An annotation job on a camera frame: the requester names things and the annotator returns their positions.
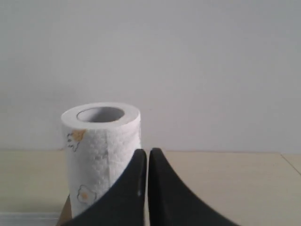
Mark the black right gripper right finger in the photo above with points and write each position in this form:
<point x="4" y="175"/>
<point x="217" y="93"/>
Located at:
<point x="172" y="203"/>

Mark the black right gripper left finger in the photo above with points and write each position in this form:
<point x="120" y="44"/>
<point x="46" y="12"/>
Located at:
<point x="121" y="205"/>

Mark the white rectangular plastic tray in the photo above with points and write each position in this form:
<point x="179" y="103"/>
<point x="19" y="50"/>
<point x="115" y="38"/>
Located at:
<point x="29" y="218"/>

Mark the printed white paper towel roll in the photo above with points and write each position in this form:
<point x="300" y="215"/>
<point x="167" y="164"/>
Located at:
<point x="100" y="139"/>

